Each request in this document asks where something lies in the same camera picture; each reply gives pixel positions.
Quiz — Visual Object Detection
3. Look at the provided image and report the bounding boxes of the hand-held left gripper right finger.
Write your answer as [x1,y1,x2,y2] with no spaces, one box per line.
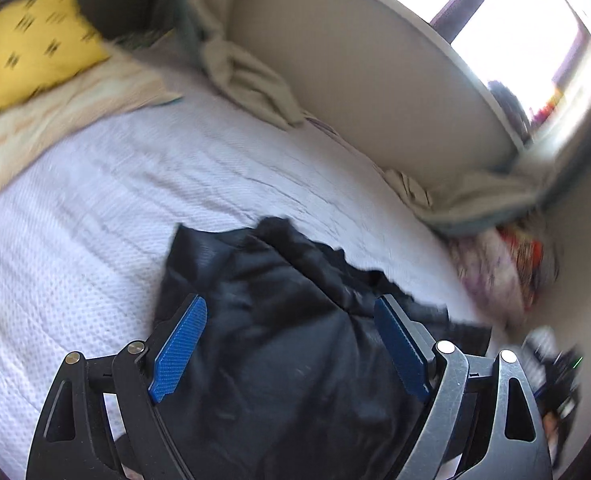
[374,294,553,480]

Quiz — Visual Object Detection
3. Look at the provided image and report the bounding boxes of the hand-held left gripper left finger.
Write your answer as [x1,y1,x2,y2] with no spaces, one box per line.
[26,295,209,480]

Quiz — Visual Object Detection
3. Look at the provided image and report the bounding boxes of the dark navy buttoned coat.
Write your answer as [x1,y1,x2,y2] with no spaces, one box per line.
[118,216,493,480]

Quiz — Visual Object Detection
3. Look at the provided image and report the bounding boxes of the pink floral folded quilt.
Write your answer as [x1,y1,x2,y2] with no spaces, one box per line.
[449,232,532,330]

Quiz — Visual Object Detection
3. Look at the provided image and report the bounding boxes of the leopard print blanket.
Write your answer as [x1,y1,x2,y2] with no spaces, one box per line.
[495,225,549,308]

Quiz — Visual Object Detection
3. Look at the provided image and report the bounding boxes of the white textured bedspread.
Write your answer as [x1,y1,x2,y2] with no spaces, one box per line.
[0,67,506,466]

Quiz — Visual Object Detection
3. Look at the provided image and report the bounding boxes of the cream blanket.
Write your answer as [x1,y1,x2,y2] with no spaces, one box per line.
[0,52,184,211]

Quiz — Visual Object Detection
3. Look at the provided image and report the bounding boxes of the dark clump on windowsill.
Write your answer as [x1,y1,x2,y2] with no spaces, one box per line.
[488,80,535,143]

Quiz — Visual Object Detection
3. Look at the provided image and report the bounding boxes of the yellow patterned pillow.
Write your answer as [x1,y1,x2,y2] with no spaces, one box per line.
[0,0,114,131]

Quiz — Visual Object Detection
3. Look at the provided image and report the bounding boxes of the window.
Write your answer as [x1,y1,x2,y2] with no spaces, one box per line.
[365,0,591,126]

